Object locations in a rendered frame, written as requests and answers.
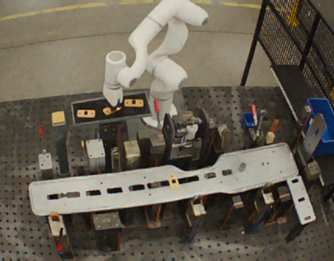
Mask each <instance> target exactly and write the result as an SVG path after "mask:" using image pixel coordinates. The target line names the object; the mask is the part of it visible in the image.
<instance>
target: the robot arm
mask: <svg viewBox="0 0 334 261"><path fill-rule="evenodd" d="M208 20H209V19H208V14H207V12H205V11H204V10H203V9H202V8H201V7H199V6H198V5H195V4H193V3H192V2H190V1H188V0H163V1H161V2H160V3H159V4H158V5H157V6H156V7H155V8H154V10H153V11H151V13H149V14H148V16H146V18H145V19H144V20H143V21H142V22H141V23H140V24H139V25H138V27H137V29H136V30H135V31H134V32H133V33H132V34H131V35H130V37H129V40H128V42H129V43H130V45H131V46H132V47H133V48H134V50H135V53H136V60H135V62H134V65H133V66H132V67H131V68H129V67H128V66H127V65H126V63H125V60H126V55H125V54H124V53H122V52H120V51H113V52H110V53H109V54H108V55H107V56H106V73H105V82H104V87H103V95H104V96H105V97H106V99H108V101H109V102H108V107H109V108H110V111H111V112H112V111H114V110H116V109H117V108H121V105H120V103H122V98H123V93H122V86H124V87H126V88H129V87H131V86H132V85H133V84H134V83H135V82H136V81H137V80H138V79H139V78H140V76H141V74H142V73H143V72H144V70H146V71H147V72H148V73H150V74H151V75H152V76H154V77H155V79H154V80H153V82H152V84H151V89H150V98H149V103H150V106H151V110H152V112H153V116H152V117H146V118H143V119H144V121H145V122H146V123H147V124H149V125H151V126H153V127H158V120H157V114H156V112H155V104H154V101H155V99H157V100H158V106H159V117H160V122H161V125H162V126H163V121H164V116H165V114H166V113H169V114H170V116H171V117H172V115H176V108H175V107H174V106H173V104H172V96H173V92H175V91H176V90H178V89H180V88H182V87H183V86H184V85H185V84H186V81H187V73H186V71H184V69H183V68H181V67H180V66H179V65H178V64H177V63H176V62H174V61H173V60H171V59H168V57H167V55H168V54H175V53H177V52H180V51H181V49H182V48H183V46H184V44H185V42H186V39H187V37H188V33H189V32H188V30H187V28H186V25H185V23H188V24H190V25H192V26H203V25H204V24H205V23H207V21H208ZM167 23H168V25H169V28H168V31H167V33H166V35H165V39H164V40H163V42H162V44H161V46H159V47H158V48H157V49H156V50H155V51H154V52H153V53H151V54H150V55H149V56H148V44H149V43H150V42H151V41H152V40H153V38H154V37H156V35H157V34H158V33H159V31H160V30H161V29H162V28H163V27H164V26H165V25H166V24H167Z"/></svg>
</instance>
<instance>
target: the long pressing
mask: <svg viewBox="0 0 334 261"><path fill-rule="evenodd" d="M273 151H274V152H273ZM242 162H244V163H245V164H246V167H245V171H244V172H240V171H239V170H238V168H239V166H240V164H241V163H242ZM267 162H269V164H267ZM263 163H264V165H262V164H263ZM227 169H230V170H231V172H232V174H231V175H226V176H224V175H223V174H222V171H223V170H227ZM280 171H281V172H280ZM172 173H175V174H176V178H177V179H180V178H185V177H190V176H198V178H199V181H196V182H191V183H182V184H179V188H180V189H179V190H172V189H171V186H164V187H159V188H154V189H149V188H148V187H147V184H148V183H156V182H161V181H166V180H169V178H168V174H172ZM209 173H214V174H215V175H216V176H215V177H214V178H209V179H205V177H204V175H205V174H209ZM297 175H298V170H297V166H296V163H295V162H294V158H293V155H292V154H291V150H290V149H289V146H288V144H285V143H279V144H272V145H267V146H263V147H258V148H250V149H245V150H241V151H237V152H232V153H227V154H223V155H220V156H219V158H218V159H217V161H216V162H215V164H214V165H213V166H212V167H210V168H205V169H197V170H191V171H183V170H181V169H179V168H177V167H174V166H172V165H166V166H161V167H158V166H156V167H151V168H146V169H136V170H131V171H126V172H112V173H107V174H102V175H100V174H98V175H93V176H81V177H77V178H75V177H72V178H68V179H66V178H63V179H52V180H44V181H37V182H34V181H33V182H31V184H29V193H30V203H31V207H32V211H33V213H34V214H35V215H36V216H45V215H47V216H48V215H50V213H51V212H53V211H56V212H58V214H61V215H62V214H76V213H78V214H79V213H83V212H84V213H87V212H94V211H110V210H114V209H116V210H118V209H122V208H131V207H139V206H142V207H143V206H148V205H152V204H160V203H164V202H173V201H178V200H186V199H190V198H192V197H193V195H194V194H198V193H201V194H202V196H203V195H208V194H212V193H230V194H236V193H240V192H244V191H247V190H253V189H255V188H259V187H262V186H263V185H265V184H266V182H267V181H273V183H280V182H283V181H284V180H287V179H289V178H292V177H295V176H297ZM145 177H146V178H145ZM236 178H238V179H236ZM221 182H222V183H221ZM101 183H103V184H101ZM133 185H144V189H143V190H136V191H129V186H133ZM61 187H62V188H61ZM115 187H118V188H122V191H123V192H122V193H115V194H111V193H108V192H107V191H106V190H107V189H111V188H115ZM90 190H100V193H101V195H97V196H93V197H92V196H89V197H88V196H86V192H87V191H90ZM74 192H76V193H77V192H79V193H80V197H77V198H75V197H73V198H70V199H68V198H67V197H66V193H74ZM61 193H64V195H65V197H63V198H61ZM51 194H60V195H59V197H60V199H58V200H48V199H47V195H51ZM149 194H151V195H150V196H149ZM64 204H66V205H64Z"/></svg>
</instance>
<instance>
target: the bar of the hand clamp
mask: <svg viewBox="0 0 334 261"><path fill-rule="evenodd" d="M267 120H268V116H267V112H266V110H260V111H259V115H258V119H257V124H256V129H255V132H254V133H255V134H256V138H257V132H259V139H260V138H261V136H262V131H263V126H264V123H265V122H266V121H267ZM256 138H255V140H256Z"/></svg>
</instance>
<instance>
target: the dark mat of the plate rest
mask: <svg viewBox="0 0 334 261"><path fill-rule="evenodd" d="M125 99H132V100H143V106H125ZM108 102H109V101H108V99H99V100H93V101H86V102H80V103H76V104H72V106H73V110H74V114H73V115H74V119H75V124H82V123H87V122H93V121H98V120H109V119H115V118H121V117H133V116H140V115H145V114H151V111H150V107H149V105H148V100H147V97H146V95H145V93H144V94H137V95H129V96H123V98H122V103H120V105H121V107H122V109H120V110H118V111H115V112H113V113H111V114H109V115H106V114H105V113H104V111H103V109H105V108H107V107H108ZM79 110H90V111H95V116H94V117H78V111H79Z"/></svg>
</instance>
